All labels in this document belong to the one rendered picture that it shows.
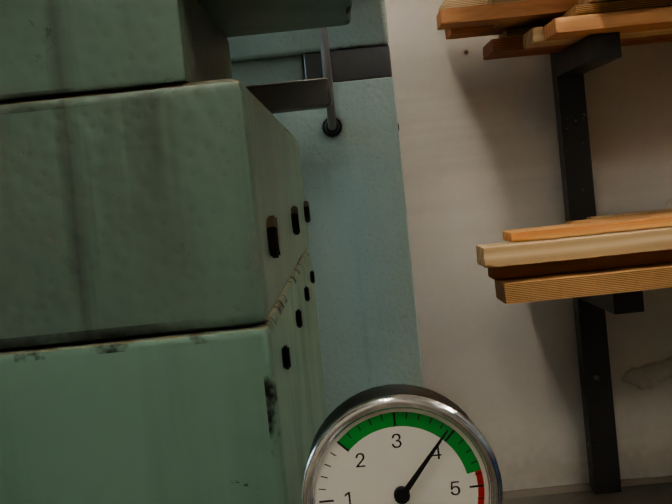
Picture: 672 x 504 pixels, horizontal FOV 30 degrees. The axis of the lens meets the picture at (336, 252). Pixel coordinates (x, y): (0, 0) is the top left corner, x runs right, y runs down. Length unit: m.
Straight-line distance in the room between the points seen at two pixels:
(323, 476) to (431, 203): 2.50
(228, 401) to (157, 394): 0.03
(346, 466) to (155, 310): 0.10
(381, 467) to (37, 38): 0.20
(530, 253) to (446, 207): 0.51
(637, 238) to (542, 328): 0.55
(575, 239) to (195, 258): 2.01
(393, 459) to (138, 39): 0.17
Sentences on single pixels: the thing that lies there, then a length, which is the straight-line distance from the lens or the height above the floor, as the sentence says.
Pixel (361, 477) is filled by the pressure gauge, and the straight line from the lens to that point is 0.40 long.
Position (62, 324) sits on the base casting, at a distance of 0.46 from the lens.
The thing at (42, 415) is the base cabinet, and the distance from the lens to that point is 0.47.
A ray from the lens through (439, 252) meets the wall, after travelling 2.89.
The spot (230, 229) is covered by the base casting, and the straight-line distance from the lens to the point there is 0.45.
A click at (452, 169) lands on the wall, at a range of 2.89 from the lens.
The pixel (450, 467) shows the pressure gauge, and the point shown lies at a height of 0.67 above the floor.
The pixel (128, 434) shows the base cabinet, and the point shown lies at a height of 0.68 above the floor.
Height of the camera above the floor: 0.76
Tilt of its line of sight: 3 degrees down
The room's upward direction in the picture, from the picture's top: 6 degrees counter-clockwise
